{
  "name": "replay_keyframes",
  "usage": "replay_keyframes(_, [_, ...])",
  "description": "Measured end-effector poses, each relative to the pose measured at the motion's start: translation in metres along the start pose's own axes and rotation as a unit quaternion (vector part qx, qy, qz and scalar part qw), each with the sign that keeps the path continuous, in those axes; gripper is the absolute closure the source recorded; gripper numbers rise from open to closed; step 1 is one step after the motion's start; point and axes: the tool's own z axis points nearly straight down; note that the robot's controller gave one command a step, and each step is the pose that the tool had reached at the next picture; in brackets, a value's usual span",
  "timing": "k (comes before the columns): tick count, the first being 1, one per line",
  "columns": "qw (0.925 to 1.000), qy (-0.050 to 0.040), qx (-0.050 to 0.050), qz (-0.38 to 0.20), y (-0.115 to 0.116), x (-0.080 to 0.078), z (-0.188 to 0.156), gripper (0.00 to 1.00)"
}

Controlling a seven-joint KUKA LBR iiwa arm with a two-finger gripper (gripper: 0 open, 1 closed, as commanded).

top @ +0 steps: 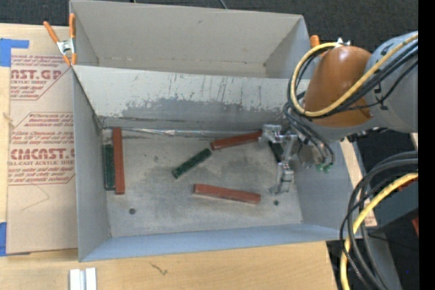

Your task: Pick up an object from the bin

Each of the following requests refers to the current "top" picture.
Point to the red-brown flat block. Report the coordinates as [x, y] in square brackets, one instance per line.
[119, 163]
[234, 140]
[227, 194]

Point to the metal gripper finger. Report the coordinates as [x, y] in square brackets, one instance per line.
[284, 178]
[270, 133]

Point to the grey metal bin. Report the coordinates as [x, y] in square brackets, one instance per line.
[190, 98]

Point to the dark green flat block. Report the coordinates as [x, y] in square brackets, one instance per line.
[109, 168]
[191, 163]

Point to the brown cardboard board red print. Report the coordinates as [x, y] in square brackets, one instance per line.
[40, 207]

